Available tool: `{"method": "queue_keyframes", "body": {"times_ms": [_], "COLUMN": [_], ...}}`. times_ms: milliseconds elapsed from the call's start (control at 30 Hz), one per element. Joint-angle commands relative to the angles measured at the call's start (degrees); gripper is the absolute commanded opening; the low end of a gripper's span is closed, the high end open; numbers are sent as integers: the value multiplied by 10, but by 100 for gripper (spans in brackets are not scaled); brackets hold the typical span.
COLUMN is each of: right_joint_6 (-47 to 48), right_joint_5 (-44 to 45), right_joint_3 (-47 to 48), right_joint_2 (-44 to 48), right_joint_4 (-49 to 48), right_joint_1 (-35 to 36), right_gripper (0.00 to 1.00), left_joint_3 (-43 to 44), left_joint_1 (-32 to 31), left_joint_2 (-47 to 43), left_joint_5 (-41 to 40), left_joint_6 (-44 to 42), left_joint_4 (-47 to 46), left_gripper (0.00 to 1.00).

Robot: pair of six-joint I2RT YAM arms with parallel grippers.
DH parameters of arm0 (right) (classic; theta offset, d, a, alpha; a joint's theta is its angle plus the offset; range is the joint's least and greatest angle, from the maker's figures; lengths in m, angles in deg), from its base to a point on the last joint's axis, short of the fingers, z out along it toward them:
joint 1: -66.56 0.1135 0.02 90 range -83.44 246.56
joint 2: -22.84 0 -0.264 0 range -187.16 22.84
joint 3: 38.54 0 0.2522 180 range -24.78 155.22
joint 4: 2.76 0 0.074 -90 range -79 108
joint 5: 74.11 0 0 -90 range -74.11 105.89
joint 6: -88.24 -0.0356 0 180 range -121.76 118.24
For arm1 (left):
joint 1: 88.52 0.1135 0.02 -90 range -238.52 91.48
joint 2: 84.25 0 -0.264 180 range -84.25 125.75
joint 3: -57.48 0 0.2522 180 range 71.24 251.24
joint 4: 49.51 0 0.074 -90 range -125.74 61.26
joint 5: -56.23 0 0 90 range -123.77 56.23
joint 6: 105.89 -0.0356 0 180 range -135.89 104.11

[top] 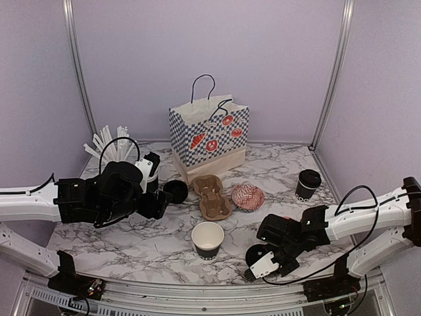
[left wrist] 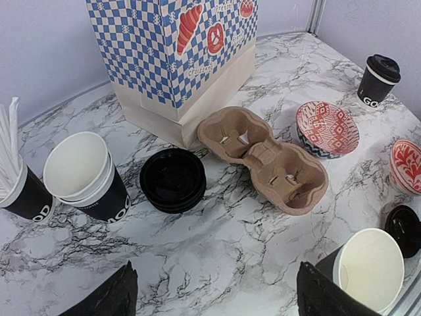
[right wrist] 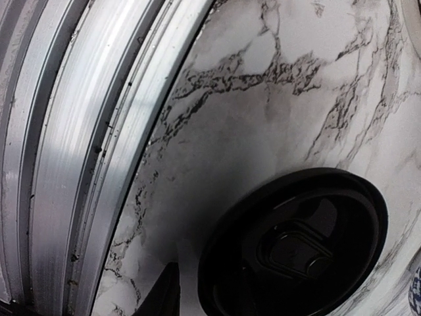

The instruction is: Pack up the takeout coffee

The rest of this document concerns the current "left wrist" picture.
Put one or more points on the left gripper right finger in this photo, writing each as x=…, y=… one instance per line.
x=317, y=295

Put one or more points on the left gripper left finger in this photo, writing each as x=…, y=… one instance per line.
x=116, y=296

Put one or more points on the black cup lid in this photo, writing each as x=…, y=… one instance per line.
x=403, y=225
x=384, y=67

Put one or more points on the black paper coffee cup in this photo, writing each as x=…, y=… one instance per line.
x=373, y=89

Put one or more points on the checkered paper takeout bag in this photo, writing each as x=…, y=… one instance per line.
x=173, y=63

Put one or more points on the cardboard cup carrier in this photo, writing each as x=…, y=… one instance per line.
x=285, y=174

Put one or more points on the stack of black lids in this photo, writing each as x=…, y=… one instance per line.
x=173, y=180

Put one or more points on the black cup holding straws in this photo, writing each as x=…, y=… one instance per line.
x=29, y=198

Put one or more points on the stack of paper cups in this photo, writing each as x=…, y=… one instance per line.
x=80, y=172

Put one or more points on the red floral bowl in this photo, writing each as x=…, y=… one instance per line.
x=404, y=164

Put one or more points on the red patterned bowl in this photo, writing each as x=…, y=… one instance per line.
x=326, y=131

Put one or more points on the right aluminium frame post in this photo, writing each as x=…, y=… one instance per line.
x=315, y=16

